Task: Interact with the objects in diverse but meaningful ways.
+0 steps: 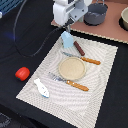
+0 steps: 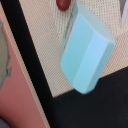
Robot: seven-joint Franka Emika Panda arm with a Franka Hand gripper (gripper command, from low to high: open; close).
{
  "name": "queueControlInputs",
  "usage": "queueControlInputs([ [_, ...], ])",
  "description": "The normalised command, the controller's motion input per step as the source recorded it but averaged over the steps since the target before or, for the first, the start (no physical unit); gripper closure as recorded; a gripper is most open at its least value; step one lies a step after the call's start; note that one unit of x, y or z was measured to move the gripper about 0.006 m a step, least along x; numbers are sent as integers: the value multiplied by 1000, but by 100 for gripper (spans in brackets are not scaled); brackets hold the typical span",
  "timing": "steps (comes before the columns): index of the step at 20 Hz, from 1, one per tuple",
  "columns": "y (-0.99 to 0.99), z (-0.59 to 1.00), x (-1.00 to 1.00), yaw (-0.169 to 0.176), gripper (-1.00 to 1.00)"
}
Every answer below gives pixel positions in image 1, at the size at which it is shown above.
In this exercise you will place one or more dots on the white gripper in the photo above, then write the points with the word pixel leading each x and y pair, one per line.
pixel 69 10

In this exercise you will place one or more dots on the beige bowl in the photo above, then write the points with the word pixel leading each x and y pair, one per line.
pixel 124 16

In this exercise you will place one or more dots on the round beige plate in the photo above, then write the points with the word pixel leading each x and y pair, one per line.
pixel 72 68

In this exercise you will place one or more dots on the fork with wooden handle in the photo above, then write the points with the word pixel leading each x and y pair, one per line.
pixel 69 82

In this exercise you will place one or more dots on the large grey pot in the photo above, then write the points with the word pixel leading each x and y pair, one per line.
pixel 96 13

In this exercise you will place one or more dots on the knife with wooden handle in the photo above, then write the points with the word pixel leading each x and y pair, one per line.
pixel 83 58

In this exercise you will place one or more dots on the light blue toy carton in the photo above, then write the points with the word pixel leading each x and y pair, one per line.
pixel 67 39

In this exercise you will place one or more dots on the red toy tomato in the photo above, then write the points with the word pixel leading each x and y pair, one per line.
pixel 23 73

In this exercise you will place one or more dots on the beige woven placemat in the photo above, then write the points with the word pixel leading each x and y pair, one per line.
pixel 68 88

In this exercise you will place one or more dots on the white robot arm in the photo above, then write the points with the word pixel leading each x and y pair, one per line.
pixel 65 10

